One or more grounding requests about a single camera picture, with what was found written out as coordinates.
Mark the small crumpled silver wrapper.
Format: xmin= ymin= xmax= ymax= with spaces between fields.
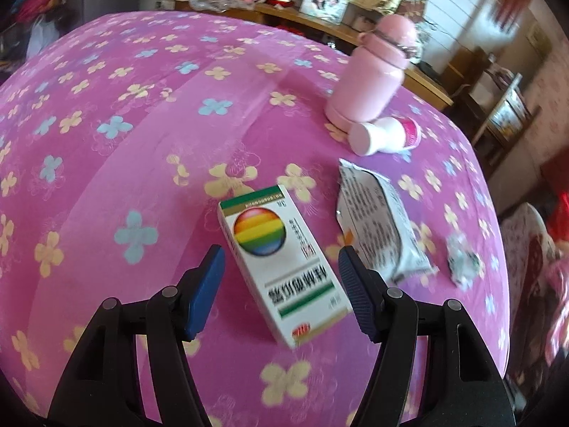
xmin=446 ymin=233 xmax=485 ymax=286

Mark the pink printed blanket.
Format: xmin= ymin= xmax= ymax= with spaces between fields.
xmin=544 ymin=187 xmax=569 ymax=365

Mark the wooden cabinet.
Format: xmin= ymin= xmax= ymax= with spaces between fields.
xmin=173 ymin=0 xmax=454 ymax=107

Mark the wooden chair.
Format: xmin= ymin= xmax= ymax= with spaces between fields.
xmin=460 ymin=47 xmax=541 ymax=152

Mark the white tube with red label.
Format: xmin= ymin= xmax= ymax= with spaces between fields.
xmin=348 ymin=116 xmax=422 ymax=156

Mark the pink bottle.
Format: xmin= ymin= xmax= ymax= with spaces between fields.
xmin=324 ymin=14 xmax=421 ymax=129

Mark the pink floral tablecloth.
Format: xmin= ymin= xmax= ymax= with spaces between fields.
xmin=0 ymin=9 xmax=510 ymax=427

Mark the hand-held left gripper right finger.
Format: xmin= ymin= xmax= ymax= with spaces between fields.
xmin=340 ymin=246 xmax=516 ymax=427

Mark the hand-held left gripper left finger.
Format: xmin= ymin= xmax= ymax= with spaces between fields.
xmin=47 ymin=244 xmax=225 ymax=427

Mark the pile of colourful clothes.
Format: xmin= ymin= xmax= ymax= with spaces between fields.
xmin=6 ymin=0 xmax=78 ymax=60

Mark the silver white packet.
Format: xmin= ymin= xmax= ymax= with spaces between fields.
xmin=335 ymin=158 xmax=438 ymax=283

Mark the white box with rainbow ball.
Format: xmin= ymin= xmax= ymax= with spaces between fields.
xmin=217 ymin=184 xmax=354 ymax=350

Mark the framed photo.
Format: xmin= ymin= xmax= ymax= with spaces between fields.
xmin=299 ymin=0 xmax=348 ymax=25

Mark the floral bed sheet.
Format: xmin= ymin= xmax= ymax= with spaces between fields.
xmin=500 ymin=202 xmax=569 ymax=403

